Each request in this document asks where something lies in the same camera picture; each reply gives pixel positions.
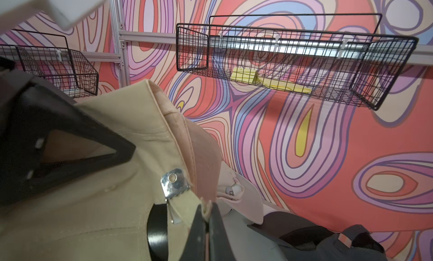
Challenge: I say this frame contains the black wire basket left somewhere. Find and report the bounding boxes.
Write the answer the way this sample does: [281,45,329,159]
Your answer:
[1,30,99,99]

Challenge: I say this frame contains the black wire basket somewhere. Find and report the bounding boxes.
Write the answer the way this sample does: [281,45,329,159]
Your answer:
[175,13,418,110]
[1,30,99,99]

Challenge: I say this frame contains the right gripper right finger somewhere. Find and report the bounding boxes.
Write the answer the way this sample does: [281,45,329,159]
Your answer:
[208,202,236,261]

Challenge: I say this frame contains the dark grey baseball cap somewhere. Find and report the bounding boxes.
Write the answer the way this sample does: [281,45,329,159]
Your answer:
[223,210,390,261]

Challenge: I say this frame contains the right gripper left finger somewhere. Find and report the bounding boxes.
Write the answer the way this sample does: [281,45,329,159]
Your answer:
[180,213,207,261]

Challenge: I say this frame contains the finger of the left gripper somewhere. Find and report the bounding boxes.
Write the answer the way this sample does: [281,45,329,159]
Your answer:
[1,69,135,205]

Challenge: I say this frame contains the black wire basket back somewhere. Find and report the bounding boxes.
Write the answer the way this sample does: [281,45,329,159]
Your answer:
[175,13,418,110]

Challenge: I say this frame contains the light beige baseball cap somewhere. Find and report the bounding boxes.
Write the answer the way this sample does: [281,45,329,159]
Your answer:
[216,161,264,224]

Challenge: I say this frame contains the tan khaki baseball cap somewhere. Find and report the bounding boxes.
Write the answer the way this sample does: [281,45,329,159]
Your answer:
[1,80,222,261]

